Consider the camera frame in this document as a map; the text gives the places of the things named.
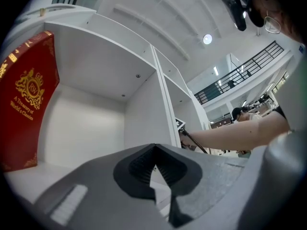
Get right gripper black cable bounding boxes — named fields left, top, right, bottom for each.
left=183, top=129, right=207, bottom=155

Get round wire glasses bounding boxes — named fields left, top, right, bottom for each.
left=263, top=15, right=282, bottom=35

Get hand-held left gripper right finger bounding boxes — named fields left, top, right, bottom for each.
left=155, top=144, right=249, bottom=228

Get red book with gold crest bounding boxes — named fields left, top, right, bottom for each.
left=0, top=30, right=60, bottom=173

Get person's right hand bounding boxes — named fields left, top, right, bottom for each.
left=180, top=132, right=202, bottom=150

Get person's face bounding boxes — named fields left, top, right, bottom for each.
left=251, top=0, right=306, bottom=43

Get person's right forearm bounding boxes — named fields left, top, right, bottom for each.
left=191, top=115, right=290, bottom=153

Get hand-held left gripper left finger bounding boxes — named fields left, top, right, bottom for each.
left=33, top=142, right=174, bottom=230

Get black head-mounted camera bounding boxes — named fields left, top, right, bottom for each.
left=221, top=0, right=248, bottom=32

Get white shelf unit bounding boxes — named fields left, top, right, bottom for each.
left=4, top=4, right=210, bottom=177

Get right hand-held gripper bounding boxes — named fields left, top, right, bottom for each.
left=175, top=117, right=187, bottom=138

